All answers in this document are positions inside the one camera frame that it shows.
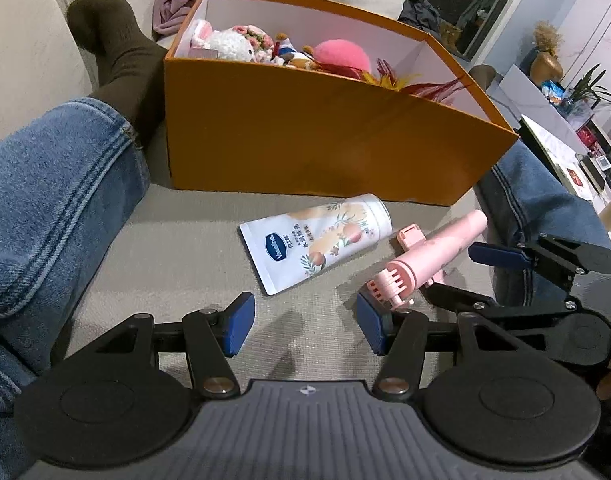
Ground person's right leg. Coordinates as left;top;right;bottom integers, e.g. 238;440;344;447
478;140;611;308

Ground green potted plant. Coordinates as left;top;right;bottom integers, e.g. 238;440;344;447
568;62;611;109

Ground black jacket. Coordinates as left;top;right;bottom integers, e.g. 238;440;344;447
399;0;457;42

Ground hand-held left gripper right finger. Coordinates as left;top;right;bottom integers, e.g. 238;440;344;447
356;291;536;397

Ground pink selfie stick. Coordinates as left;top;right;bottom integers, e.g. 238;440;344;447
366;210;487;307

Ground pink crochet flowers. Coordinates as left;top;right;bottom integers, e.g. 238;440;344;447
244;25;277;54

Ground small duck figure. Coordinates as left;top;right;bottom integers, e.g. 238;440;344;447
273;32;317;68

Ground pink white plush bunny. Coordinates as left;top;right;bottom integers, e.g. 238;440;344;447
188;19;215;51

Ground person's left leg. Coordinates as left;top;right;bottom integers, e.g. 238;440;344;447
0;97;152;480

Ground red feather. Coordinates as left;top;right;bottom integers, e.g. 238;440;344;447
375;57;469;106

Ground white cabinet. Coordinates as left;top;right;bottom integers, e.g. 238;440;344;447
496;66;611;201

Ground dried flowers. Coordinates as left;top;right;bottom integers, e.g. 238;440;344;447
533;20;565;53

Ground dark sock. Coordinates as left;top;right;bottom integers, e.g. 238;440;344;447
469;64;497;93
67;0;169;149

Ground floral lotion tube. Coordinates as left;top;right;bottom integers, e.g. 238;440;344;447
239;193;392;296

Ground yellow feather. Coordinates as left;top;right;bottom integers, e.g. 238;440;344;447
360;71;421;92

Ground pink round plush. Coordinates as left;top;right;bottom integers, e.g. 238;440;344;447
313;39;372;74

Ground beige sofa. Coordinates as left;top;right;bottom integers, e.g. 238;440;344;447
0;0;516;396

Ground person's leg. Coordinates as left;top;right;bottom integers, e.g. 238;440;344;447
478;140;611;308
0;97;152;480

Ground orange cardboard box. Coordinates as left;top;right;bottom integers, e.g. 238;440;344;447
164;0;520;207

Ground gold vase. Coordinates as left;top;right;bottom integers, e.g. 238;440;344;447
529;50;565;86

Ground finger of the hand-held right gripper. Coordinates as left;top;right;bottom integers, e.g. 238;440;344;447
468;232;611;290
424;281;582;335

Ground white plush toy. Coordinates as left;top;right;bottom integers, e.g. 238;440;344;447
206;25;260;63

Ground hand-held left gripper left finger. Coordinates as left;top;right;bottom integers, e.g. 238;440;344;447
93;291;256;399

